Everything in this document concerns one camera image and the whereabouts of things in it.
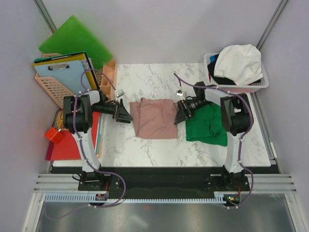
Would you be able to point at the teal folder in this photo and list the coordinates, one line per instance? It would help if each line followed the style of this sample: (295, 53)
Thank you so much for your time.
(100, 133)

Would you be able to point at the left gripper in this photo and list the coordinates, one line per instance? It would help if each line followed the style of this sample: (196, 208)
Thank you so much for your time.
(120, 114)

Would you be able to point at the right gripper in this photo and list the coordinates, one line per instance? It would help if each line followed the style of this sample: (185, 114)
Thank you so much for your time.
(184, 112)

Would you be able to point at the white laundry basket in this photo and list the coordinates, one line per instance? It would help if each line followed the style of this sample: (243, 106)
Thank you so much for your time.
(235, 88)

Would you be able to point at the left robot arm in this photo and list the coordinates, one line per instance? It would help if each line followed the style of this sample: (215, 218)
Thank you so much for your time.
(78, 119)

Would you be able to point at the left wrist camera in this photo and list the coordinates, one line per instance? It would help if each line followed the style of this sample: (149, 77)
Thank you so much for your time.
(118, 93)

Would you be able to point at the green t shirt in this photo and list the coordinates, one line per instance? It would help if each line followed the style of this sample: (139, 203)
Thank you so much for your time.
(206, 126)

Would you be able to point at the black folder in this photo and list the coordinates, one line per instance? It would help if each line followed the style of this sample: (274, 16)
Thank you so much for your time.
(90, 65)

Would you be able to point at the red folder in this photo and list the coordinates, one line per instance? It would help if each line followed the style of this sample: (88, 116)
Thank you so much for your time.
(67, 148)

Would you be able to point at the pink t shirt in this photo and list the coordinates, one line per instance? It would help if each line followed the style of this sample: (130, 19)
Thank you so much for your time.
(154, 119)

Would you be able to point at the white cable duct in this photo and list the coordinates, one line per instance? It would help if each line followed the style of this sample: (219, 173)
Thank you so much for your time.
(108, 198)

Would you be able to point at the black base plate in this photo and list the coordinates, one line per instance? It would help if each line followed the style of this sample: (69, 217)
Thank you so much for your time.
(146, 181)

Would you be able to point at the green plastic folder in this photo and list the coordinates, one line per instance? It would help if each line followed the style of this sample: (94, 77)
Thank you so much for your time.
(72, 37)

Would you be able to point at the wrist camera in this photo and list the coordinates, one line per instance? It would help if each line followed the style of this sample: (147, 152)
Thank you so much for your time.
(181, 93)
(118, 93)

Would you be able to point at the red cube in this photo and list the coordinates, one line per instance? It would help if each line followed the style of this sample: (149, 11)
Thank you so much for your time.
(54, 135)

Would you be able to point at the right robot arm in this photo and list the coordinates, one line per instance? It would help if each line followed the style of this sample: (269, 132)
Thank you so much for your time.
(237, 121)

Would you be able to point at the blue clipboard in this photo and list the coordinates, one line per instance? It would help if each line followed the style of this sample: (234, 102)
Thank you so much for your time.
(68, 73)

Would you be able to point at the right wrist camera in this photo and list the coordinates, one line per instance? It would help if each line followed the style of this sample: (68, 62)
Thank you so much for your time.
(181, 93)

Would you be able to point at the aluminium frame rail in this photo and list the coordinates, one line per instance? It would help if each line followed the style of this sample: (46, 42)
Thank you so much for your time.
(122, 149)

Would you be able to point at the pink file rack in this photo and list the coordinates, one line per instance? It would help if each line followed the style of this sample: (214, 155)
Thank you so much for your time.
(54, 88)

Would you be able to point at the black t shirt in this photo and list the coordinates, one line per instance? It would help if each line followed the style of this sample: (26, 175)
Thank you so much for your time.
(218, 80)

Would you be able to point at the white t shirt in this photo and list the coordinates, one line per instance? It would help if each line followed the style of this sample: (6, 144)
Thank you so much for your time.
(241, 64)

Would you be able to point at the brown book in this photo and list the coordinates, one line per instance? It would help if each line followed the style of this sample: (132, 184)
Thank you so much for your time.
(58, 122)

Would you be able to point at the yellow folder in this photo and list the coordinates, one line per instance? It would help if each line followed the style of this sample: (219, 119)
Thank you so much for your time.
(89, 77)

